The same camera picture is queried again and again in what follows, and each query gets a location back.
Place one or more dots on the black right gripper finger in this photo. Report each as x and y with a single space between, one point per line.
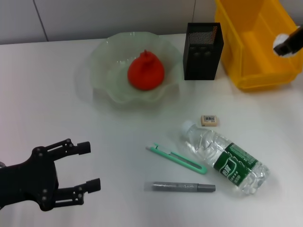
291 42

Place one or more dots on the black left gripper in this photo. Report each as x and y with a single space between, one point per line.
28 182

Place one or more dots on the green utility knife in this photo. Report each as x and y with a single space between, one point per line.
177 159

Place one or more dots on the red pumpkin-shaped toy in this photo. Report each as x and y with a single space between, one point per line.
145 73

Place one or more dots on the clear water bottle green label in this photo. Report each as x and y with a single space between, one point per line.
227 163

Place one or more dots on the grey marker pen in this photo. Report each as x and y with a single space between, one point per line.
175 186

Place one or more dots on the green glass fruit plate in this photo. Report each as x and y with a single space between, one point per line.
109 78

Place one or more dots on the black mesh pen holder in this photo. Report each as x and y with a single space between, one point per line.
201 63

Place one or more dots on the beige eraser with barcode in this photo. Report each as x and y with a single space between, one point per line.
209 121

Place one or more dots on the yellow plastic bin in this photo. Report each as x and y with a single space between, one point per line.
255 59

